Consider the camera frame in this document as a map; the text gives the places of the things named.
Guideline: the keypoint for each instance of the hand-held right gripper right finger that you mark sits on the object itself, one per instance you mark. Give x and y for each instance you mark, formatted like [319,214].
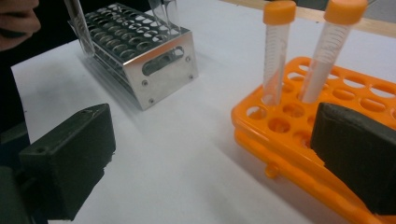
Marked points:
[358,155]

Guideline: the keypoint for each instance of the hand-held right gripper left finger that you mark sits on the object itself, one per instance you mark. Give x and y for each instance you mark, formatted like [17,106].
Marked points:
[68,155]

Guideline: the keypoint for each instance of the orange plastic tube rack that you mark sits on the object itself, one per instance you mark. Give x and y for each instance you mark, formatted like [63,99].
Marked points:
[292,165]

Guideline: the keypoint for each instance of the orange-capped clear tube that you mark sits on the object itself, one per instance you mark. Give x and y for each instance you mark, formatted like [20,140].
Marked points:
[275,62]
[327,56]

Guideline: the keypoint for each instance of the silver metal tube rack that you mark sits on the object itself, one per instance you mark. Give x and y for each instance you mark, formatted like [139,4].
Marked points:
[165,77]

